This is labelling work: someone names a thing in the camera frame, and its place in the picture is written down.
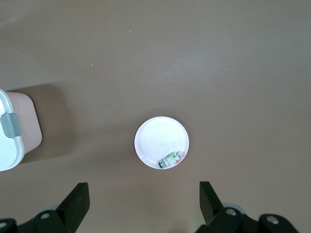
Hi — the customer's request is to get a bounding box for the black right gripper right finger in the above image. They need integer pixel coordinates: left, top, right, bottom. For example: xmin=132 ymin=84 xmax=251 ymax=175
xmin=194 ymin=181 xmax=300 ymax=233

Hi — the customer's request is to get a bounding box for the pink round plate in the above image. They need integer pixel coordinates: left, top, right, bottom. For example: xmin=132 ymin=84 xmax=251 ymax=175
xmin=134 ymin=116 xmax=190 ymax=170

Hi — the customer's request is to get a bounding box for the white lidded storage box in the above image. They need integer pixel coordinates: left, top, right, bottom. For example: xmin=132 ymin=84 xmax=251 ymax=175
xmin=0 ymin=88 xmax=43 ymax=172

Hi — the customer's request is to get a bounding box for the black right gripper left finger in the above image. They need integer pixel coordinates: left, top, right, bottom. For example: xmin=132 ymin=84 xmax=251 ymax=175
xmin=0 ymin=182 xmax=90 ymax=233

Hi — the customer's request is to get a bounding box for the green push button switch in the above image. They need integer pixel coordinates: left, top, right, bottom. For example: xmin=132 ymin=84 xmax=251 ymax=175
xmin=157 ymin=150 xmax=183 ymax=169

